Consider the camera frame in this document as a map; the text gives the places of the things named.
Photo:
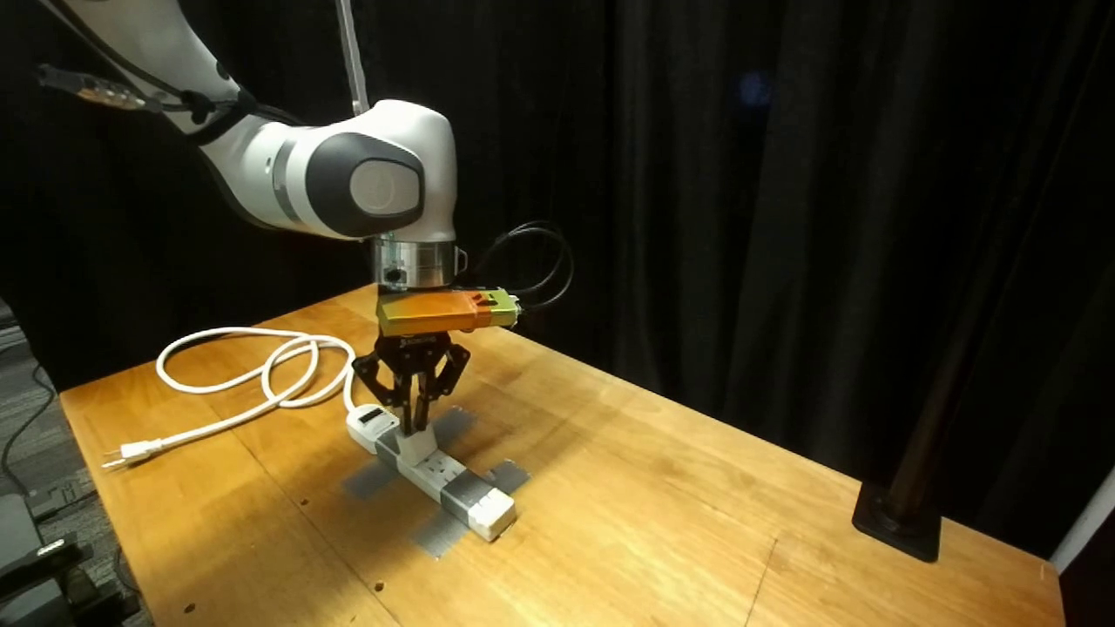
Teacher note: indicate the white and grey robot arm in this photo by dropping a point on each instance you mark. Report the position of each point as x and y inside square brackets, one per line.
[316, 161]

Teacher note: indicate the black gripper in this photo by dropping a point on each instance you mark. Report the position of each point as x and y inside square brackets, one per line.
[410, 351]

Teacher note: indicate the white post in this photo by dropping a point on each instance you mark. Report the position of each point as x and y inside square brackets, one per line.
[1084, 522]

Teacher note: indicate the black pole stand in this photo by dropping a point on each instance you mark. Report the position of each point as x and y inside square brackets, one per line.
[897, 522]

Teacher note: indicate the white charging adaptor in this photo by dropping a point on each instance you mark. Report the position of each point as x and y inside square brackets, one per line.
[417, 445]

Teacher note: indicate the white power strip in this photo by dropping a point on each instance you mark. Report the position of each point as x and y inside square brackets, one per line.
[446, 479]

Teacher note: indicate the silver metal frame post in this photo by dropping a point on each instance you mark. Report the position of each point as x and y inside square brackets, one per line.
[353, 52]

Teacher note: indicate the black curtain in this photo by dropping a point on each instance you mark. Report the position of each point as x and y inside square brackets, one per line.
[717, 174]

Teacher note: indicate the grey tape strip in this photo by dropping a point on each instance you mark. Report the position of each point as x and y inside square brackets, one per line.
[370, 482]
[439, 535]

